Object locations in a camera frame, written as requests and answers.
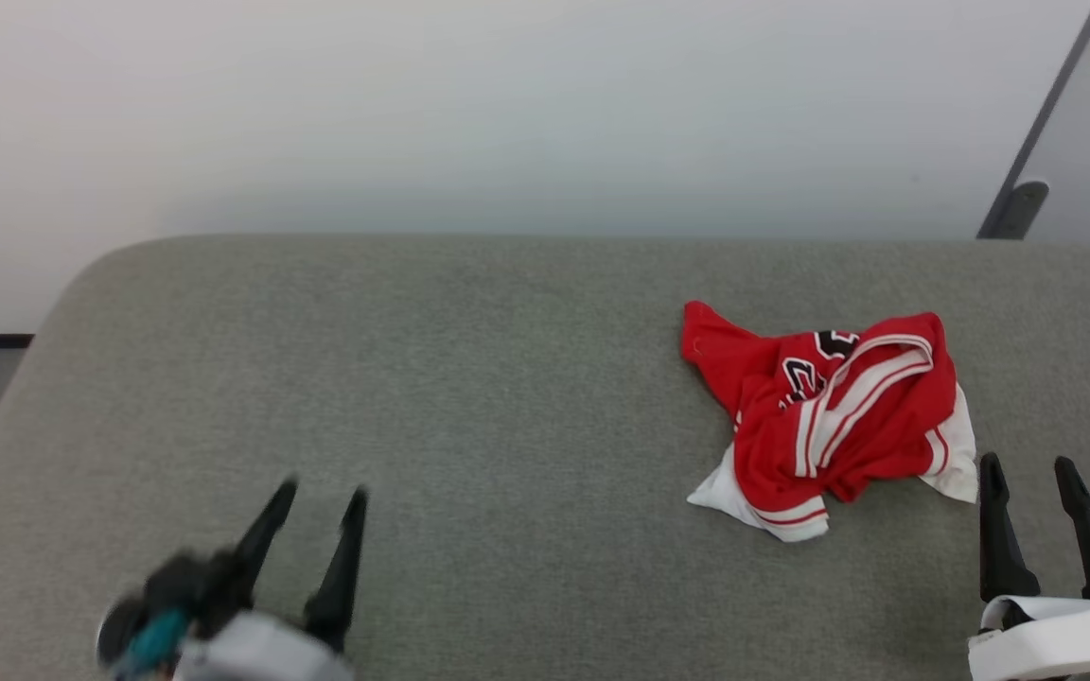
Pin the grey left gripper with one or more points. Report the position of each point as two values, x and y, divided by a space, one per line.
261 653

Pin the dark grey rounded door bracket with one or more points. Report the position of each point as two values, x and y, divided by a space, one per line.
1020 208

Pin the red and white jersey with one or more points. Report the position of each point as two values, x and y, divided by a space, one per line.
886 426

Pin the grey fabric sofa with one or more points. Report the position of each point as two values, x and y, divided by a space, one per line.
507 426

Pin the grey door frame post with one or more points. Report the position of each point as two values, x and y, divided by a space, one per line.
1048 112

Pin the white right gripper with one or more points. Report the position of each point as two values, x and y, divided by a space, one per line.
1056 638

